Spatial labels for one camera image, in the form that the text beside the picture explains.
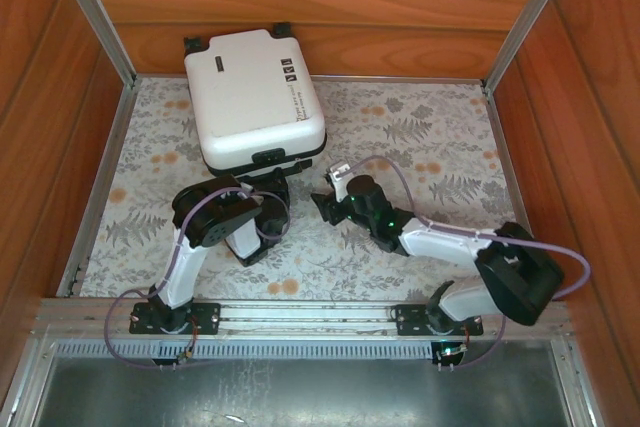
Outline white hard-shell suitcase black wheels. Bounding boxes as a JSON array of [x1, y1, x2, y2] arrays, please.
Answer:
[[182, 21, 329, 181]]

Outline floral print tablecloth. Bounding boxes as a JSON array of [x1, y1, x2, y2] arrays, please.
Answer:
[[79, 74, 531, 304]]

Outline grey metal sheet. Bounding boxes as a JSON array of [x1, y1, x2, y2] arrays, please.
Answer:
[[37, 341, 574, 427]]

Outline aluminium mounting rail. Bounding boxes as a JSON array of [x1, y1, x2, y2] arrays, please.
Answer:
[[34, 298, 572, 343]]

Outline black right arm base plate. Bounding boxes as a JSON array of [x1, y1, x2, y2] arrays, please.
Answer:
[[394, 300, 485, 337]]

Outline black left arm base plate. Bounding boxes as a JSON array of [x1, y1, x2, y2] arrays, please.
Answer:
[[128, 300, 222, 337]]

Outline white slotted cable duct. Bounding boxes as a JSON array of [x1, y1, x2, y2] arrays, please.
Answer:
[[107, 339, 436, 362]]

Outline aluminium frame post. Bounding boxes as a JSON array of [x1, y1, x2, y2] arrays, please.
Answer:
[[47, 0, 139, 89], [482, 0, 584, 93]]

